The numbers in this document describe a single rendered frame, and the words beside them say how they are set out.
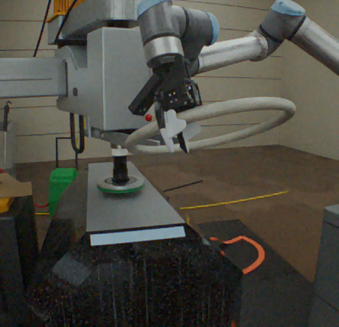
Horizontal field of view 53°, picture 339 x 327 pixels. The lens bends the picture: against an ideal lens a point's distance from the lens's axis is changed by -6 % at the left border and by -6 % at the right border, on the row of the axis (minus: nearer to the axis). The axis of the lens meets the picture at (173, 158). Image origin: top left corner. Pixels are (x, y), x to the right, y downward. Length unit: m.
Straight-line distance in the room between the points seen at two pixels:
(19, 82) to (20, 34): 4.63
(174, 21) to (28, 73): 1.30
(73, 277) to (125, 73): 0.81
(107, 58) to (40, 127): 5.22
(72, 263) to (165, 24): 0.83
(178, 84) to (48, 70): 1.37
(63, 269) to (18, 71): 1.15
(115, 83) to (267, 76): 6.79
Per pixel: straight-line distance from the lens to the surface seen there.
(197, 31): 0.91
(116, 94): 1.47
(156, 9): 0.86
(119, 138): 1.43
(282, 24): 1.41
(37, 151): 6.68
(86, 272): 1.23
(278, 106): 0.87
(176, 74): 0.80
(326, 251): 1.66
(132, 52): 1.50
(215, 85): 7.41
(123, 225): 1.28
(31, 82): 2.05
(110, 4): 1.49
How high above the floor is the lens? 1.36
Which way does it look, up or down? 12 degrees down
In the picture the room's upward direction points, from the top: straight up
